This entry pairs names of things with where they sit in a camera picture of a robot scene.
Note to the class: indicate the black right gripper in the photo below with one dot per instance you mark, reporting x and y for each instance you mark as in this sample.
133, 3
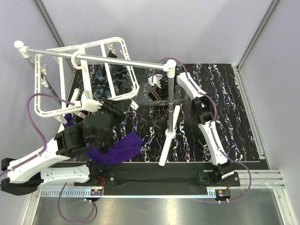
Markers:
162, 92

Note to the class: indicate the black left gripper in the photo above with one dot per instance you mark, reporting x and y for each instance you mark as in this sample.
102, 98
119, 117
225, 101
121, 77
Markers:
121, 107

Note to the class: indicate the black striped sock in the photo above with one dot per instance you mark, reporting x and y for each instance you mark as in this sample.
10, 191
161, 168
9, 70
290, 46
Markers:
157, 95

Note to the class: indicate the purple fleece sock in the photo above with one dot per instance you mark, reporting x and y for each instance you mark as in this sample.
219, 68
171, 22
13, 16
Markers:
117, 152

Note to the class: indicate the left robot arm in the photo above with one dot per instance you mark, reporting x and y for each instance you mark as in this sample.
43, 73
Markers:
25, 175

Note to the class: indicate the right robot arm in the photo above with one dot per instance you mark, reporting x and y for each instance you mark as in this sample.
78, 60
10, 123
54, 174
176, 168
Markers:
204, 114

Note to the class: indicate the metal hanging rack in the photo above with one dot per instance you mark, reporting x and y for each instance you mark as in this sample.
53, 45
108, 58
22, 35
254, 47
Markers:
79, 56

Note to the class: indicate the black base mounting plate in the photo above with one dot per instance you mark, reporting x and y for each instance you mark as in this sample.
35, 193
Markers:
175, 178

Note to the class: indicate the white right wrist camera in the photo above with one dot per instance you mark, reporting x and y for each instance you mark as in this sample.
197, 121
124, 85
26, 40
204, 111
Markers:
154, 80

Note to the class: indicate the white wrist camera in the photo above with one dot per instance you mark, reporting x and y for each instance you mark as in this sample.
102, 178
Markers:
86, 102
154, 80

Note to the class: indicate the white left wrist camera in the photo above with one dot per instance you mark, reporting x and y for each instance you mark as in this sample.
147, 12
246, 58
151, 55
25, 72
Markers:
86, 102

